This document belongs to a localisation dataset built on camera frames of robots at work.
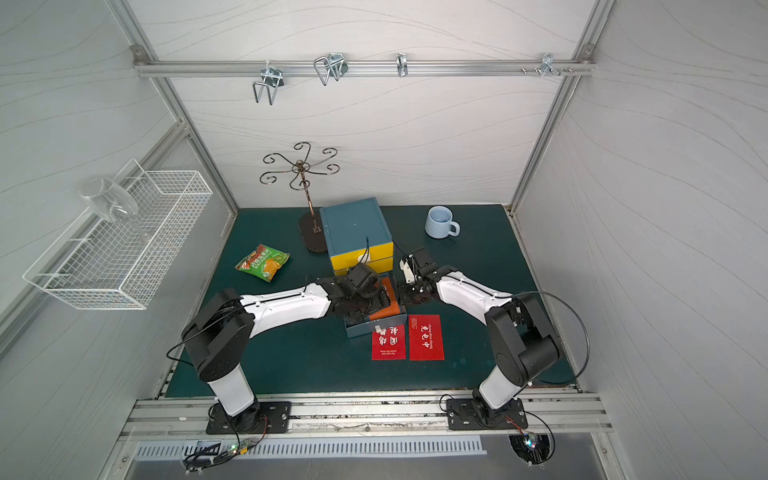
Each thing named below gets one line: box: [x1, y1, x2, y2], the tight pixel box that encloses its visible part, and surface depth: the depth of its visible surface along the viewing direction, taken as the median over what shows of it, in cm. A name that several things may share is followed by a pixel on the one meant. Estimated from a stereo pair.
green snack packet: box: [234, 244, 291, 283], surface depth 103 cm
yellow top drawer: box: [330, 242, 394, 271], surface depth 84 cm
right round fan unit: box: [508, 432, 553, 469], surface depth 73 cm
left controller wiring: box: [183, 412, 269, 476], surface depth 69 cm
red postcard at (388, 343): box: [372, 324, 407, 361], surface depth 88 cm
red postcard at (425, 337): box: [408, 314, 445, 361], surface depth 90 cm
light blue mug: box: [424, 205, 461, 240], surface depth 113 cm
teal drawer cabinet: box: [319, 197, 395, 273], surface depth 88 cm
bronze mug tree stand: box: [260, 142, 340, 253], surface depth 94 cm
